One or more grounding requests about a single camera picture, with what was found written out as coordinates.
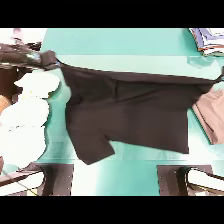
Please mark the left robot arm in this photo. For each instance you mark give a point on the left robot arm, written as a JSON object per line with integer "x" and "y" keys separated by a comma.
{"x": 23, "y": 113}

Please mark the black T-shirt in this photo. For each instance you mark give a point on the black T-shirt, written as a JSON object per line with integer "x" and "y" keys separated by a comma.
{"x": 133, "y": 110}

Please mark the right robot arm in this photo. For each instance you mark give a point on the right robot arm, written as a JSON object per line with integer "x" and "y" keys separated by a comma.
{"x": 204, "y": 180}

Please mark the brown garment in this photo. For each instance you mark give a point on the brown garment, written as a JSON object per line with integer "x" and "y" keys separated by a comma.
{"x": 211, "y": 113}

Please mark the heap of clothes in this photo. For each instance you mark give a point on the heap of clothes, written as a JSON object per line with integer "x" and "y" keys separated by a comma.
{"x": 209, "y": 40}

